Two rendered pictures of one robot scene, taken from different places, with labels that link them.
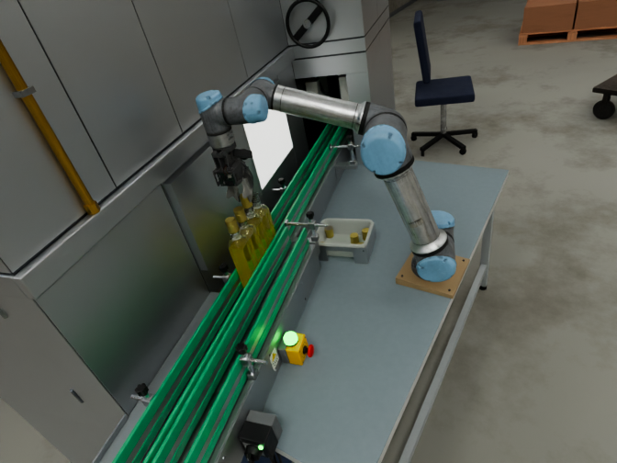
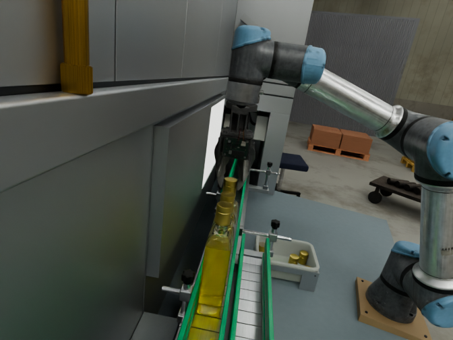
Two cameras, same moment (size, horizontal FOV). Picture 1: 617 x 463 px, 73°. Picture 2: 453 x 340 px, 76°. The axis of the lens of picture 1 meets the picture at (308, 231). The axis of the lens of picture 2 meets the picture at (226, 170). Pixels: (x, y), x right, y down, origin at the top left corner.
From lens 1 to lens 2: 0.82 m
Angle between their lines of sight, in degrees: 25
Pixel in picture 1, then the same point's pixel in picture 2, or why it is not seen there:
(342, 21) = not seen: hidden behind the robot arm
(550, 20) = (327, 140)
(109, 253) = (62, 206)
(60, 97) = not seen: outside the picture
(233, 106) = (292, 49)
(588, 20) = (348, 146)
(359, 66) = (284, 108)
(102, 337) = not seen: outside the picture
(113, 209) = (108, 111)
